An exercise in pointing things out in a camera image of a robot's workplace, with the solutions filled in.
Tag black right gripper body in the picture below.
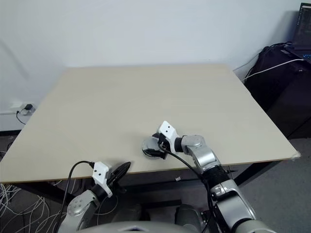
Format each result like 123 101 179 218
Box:
157 135 171 154

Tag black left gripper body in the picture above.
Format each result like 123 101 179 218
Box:
106 169 127 194

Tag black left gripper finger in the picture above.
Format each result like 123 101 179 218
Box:
112 167 130 183
111 161 133 173

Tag black round motor housing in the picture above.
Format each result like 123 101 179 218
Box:
142 148 167 160

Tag grey robot torso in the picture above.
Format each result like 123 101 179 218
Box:
77 213 202 233

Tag large black bag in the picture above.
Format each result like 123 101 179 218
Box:
243 45 311 139

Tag open black laptop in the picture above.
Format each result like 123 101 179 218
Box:
289 2 311 63

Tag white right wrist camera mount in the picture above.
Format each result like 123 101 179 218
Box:
158 120 180 153

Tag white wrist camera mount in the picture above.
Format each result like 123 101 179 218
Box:
158 120 180 153
92 161 113 198

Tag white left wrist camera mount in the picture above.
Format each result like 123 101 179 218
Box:
92 161 113 198

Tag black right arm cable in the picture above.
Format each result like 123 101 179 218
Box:
158 142 221 233

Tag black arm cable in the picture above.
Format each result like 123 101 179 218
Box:
158 142 221 233
59 160 96 220

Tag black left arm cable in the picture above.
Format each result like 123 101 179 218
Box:
59 160 96 220

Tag black metal table frame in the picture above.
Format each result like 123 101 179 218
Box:
13 159 278 206

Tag white floor cable tangle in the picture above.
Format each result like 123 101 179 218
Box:
0 183 71 233

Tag white wall power strip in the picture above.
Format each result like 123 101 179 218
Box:
0 101 36 116

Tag white cable on bag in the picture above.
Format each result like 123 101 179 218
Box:
243 58 305 83

